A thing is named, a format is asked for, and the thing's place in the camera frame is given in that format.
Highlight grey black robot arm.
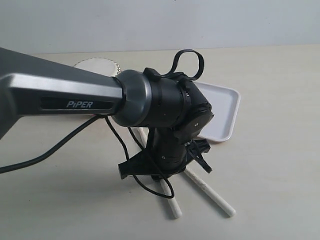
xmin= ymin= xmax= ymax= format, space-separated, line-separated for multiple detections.
xmin=0 ymin=48 xmax=214 ymax=178

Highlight black cable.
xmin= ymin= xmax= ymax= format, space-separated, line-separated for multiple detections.
xmin=0 ymin=48 xmax=214 ymax=200

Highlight white drumstick one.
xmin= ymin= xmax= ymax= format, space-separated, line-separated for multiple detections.
xmin=184 ymin=167 xmax=236 ymax=217
xmin=134 ymin=127 xmax=182 ymax=219

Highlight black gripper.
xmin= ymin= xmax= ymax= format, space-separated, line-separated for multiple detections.
xmin=118 ymin=128 xmax=210 ymax=180

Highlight red small drum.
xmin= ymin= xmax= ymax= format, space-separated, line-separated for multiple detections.
xmin=74 ymin=57 xmax=122 ymax=77

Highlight white rectangular plastic tray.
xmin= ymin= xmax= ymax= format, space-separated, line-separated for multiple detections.
xmin=195 ymin=82 xmax=241 ymax=143

